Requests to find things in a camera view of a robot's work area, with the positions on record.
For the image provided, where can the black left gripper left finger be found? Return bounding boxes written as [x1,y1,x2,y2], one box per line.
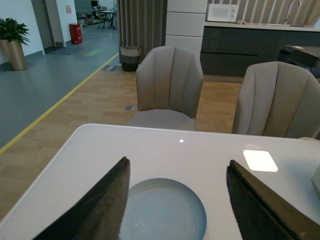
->
[35,157,130,240]

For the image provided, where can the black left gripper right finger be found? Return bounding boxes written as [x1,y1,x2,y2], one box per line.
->
[226,159,320,240]

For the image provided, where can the light blue round plate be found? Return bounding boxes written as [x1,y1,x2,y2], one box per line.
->
[119,178,207,240]

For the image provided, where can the beige upholstered chair right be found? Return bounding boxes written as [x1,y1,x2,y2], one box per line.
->
[231,61,320,140]

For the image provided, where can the beige upholstered chair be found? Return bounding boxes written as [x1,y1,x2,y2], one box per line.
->
[231,61,320,140]
[127,46,204,131]

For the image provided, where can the beige upholstered chair left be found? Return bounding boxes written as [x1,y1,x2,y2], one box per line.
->
[127,46,204,131]

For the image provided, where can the woven basket bin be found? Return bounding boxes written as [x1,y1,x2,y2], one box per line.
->
[120,42,142,72]

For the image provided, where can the black appliance on cart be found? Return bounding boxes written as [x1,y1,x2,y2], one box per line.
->
[277,45,320,79]

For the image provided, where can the dark grey kitchen counter cabinet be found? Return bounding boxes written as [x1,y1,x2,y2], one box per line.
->
[200,22,320,77]

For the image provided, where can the red fire extinguisher box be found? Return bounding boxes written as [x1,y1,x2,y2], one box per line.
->
[69,23,83,45]

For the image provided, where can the gold tapered plant pot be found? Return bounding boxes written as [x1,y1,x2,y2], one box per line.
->
[0,39,27,71]

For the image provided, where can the beige pleated curtain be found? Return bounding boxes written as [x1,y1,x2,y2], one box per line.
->
[116,0,168,61]

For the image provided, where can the distant black table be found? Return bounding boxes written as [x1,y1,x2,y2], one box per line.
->
[97,10,117,30]

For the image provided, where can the green potted plant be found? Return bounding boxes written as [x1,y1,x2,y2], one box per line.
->
[0,18,30,45]

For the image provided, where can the white microwave oven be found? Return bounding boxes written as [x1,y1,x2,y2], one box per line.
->
[206,3,239,23]

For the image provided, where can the chrome kitchen faucet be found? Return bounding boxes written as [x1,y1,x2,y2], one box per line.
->
[284,0,302,27]

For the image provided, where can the white tiled pillar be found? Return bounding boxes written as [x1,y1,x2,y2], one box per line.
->
[165,0,208,54]

